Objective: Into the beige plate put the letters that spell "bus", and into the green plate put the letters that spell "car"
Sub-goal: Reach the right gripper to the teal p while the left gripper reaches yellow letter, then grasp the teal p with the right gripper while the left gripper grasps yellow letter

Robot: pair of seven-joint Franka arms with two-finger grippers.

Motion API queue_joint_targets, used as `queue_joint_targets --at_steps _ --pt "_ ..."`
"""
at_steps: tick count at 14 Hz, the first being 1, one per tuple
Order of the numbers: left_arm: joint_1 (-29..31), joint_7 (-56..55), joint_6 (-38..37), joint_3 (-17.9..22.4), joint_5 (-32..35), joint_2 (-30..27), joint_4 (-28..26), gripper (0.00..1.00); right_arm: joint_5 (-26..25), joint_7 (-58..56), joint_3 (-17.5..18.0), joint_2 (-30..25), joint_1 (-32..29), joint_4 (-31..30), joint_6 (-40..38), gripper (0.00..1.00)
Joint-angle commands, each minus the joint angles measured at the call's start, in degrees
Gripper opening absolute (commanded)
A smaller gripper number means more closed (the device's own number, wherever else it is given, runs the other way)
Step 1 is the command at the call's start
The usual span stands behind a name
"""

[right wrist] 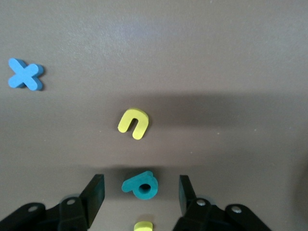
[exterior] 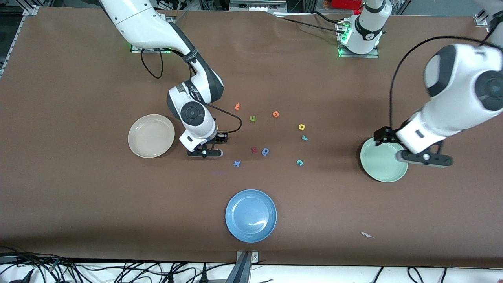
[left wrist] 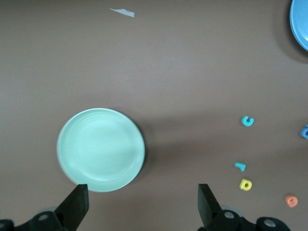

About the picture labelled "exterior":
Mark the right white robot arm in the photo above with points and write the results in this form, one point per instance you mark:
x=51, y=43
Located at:
x=137, y=19

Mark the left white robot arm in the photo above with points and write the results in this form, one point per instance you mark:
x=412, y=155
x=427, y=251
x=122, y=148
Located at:
x=463, y=86

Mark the green round plate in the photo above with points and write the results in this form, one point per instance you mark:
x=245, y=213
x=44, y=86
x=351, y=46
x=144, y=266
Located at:
x=381, y=169

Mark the beige round plate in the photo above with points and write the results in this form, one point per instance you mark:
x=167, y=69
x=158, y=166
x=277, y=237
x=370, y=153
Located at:
x=151, y=136

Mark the blue foam letter a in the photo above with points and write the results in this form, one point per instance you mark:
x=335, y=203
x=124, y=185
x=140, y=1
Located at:
x=265, y=151

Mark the blue round plate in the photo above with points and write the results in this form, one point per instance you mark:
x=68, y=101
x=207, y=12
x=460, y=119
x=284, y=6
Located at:
x=250, y=215

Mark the white paper scrap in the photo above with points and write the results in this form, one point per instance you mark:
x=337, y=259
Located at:
x=367, y=235

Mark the brown table cover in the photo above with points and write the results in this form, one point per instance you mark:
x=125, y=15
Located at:
x=78, y=196

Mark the aluminium corner profile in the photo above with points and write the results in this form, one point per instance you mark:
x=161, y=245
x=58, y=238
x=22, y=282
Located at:
x=480, y=19

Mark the dark aluminium profile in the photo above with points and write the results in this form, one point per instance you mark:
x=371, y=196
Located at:
x=240, y=271

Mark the grey metal device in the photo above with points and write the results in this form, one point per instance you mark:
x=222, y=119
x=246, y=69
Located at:
x=255, y=6

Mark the black power plug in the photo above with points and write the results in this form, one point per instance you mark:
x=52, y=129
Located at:
x=26, y=277
x=171, y=279
x=204, y=277

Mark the red box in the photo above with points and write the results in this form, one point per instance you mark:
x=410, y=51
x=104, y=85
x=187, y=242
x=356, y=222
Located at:
x=346, y=4

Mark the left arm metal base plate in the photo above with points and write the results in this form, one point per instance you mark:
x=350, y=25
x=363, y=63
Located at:
x=375, y=54

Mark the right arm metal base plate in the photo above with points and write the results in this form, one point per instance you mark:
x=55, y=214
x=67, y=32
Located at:
x=135, y=50

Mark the grey metal bracket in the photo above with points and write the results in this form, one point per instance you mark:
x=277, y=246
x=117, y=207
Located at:
x=254, y=257

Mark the aluminium frame rail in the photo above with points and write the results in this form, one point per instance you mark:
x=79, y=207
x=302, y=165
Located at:
x=15, y=39

